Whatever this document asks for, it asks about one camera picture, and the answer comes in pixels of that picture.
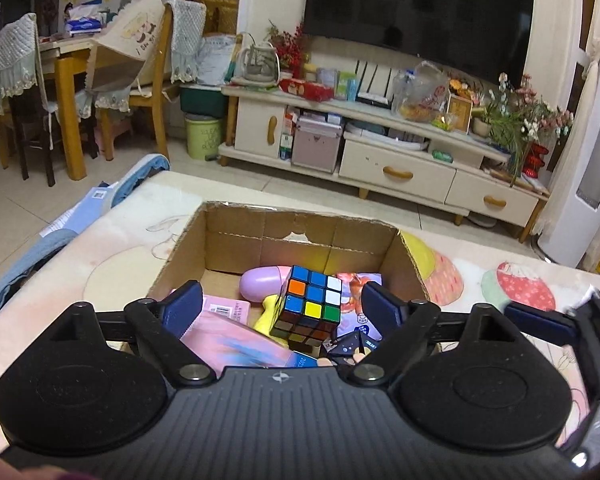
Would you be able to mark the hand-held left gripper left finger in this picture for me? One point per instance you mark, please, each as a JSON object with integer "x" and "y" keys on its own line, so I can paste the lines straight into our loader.
{"x": 182, "y": 307}

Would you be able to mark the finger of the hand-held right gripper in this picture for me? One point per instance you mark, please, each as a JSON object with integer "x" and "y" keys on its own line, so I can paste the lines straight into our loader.
{"x": 580, "y": 460}
{"x": 540, "y": 322}

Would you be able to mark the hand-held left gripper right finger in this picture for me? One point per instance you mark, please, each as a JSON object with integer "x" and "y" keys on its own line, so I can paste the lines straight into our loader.
{"x": 380, "y": 307}

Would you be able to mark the printed tissue pack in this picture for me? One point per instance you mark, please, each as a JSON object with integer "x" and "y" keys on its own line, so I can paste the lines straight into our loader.
{"x": 352, "y": 305}

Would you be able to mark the black printed box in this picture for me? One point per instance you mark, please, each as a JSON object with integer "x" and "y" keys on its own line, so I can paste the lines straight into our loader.
{"x": 347, "y": 347}

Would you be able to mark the pink box with plane print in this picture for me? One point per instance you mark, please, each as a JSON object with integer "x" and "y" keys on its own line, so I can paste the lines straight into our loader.
{"x": 240, "y": 345}

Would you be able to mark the colourful puzzle cube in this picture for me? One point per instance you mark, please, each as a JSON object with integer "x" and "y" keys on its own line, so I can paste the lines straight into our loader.
{"x": 307, "y": 305}

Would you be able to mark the purple egg toy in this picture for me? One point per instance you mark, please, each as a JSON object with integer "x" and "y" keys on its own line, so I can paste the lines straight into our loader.
{"x": 260, "y": 285}

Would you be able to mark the yellow toy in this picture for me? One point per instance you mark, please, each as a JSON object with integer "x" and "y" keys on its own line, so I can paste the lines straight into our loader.
{"x": 267, "y": 317}

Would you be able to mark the blue medicine box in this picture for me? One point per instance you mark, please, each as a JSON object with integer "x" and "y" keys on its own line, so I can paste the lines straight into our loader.
{"x": 305, "y": 361}

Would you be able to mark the green printed cardboard box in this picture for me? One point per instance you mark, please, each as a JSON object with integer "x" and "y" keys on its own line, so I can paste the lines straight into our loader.
{"x": 290, "y": 245}

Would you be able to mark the cream television cabinet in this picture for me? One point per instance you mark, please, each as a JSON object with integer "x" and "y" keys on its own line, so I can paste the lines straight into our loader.
{"x": 395, "y": 175}

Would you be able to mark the blue cushion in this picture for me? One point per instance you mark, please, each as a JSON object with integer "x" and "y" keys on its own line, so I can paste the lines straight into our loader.
{"x": 25, "y": 265}
{"x": 145, "y": 175}

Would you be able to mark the stack of papers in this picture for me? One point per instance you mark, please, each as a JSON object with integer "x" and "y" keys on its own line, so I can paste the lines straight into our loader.
{"x": 520, "y": 182}

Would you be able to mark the light blue booklet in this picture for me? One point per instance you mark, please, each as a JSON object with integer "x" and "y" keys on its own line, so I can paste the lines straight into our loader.
{"x": 80, "y": 210}

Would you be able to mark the red vase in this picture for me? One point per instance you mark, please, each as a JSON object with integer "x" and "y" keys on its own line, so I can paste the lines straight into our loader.
{"x": 535, "y": 160}

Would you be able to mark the small green packet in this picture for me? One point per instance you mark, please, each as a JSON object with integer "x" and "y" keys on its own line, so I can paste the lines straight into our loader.
{"x": 442, "y": 156}

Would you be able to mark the white standing air conditioner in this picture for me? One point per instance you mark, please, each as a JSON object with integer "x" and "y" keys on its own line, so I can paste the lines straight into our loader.
{"x": 590, "y": 160}

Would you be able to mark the light green trash can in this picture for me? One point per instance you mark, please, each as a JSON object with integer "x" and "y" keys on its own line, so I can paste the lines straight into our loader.
{"x": 203, "y": 137}

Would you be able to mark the white oval tray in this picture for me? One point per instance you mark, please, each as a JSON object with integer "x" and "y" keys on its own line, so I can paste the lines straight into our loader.
{"x": 385, "y": 136}

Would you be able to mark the pink storage case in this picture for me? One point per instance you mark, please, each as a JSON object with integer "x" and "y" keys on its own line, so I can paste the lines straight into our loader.
{"x": 317, "y": 145}

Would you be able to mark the small colourful toy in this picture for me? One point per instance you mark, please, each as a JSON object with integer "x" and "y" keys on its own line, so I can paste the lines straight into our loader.
{"x": 443, "y": 121}

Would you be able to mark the potted green plant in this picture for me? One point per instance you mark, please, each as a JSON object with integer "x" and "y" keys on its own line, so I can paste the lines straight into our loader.
{"x": 482, "y": 127}

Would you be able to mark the wooden chair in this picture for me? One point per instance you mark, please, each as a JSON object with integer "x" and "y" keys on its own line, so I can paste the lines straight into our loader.
{"x": 150, "y": 105}

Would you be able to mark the dark green bin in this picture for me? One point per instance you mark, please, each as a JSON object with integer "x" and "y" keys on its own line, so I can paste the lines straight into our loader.
{"x": 203, "y": 101}

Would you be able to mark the pink flower bouquet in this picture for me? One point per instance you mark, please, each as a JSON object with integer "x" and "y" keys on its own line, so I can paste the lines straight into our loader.
{"x": 540, "y": 110}

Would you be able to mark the clear plastic bag of snacks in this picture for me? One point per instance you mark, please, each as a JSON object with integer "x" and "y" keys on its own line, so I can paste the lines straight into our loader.
{"x": 422, "y": 92}

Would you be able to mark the white router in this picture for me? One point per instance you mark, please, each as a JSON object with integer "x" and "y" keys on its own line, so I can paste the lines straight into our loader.
{"x": 375, "y": 82}

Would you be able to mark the small green box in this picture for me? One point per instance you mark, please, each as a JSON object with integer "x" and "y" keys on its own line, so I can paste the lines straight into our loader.
{"x": 343, "y": 85}

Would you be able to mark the wooden dining table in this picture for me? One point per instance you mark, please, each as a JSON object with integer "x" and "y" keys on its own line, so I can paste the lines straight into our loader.
{"x": 72, "y": 110}

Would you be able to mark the red gift box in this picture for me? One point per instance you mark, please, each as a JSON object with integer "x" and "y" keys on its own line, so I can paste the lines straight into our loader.
{"x": 307, "y": 90}

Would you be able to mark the orange flower arrangement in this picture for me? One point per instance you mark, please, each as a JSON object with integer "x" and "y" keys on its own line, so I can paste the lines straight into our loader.
{"x": 461, "y": 87}

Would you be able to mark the small white blue box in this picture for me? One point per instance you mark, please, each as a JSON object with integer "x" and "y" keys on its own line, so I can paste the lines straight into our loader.
{"x": 326, "y": 76}

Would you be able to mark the white certificate paper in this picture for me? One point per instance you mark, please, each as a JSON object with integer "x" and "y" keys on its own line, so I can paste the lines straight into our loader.
{"x": 217, "y": 60}

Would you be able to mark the glass teapot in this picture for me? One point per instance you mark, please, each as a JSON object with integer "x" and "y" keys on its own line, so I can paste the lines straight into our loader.
{"x": 257, "y": 62}

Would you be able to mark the lace chair cover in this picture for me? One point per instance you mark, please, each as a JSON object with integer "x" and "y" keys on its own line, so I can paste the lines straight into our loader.
{"x": 10, "y": 60}
{"x": 186, "y": 40}

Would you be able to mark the red berry branches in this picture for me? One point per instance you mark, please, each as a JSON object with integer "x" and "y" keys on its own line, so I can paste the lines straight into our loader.
{"x": 287, "y": 45}

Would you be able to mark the blue tissue pack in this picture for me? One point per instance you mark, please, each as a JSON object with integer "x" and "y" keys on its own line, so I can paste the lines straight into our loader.
{"x": 84, "y": 26}

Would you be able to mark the black television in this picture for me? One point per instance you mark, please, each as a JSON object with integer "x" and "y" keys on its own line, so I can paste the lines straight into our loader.
{"x": 420, "y": 10}

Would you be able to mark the wooden photo frame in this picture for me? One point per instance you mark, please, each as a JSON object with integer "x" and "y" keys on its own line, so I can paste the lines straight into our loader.
{"x": 459, "y": 112}

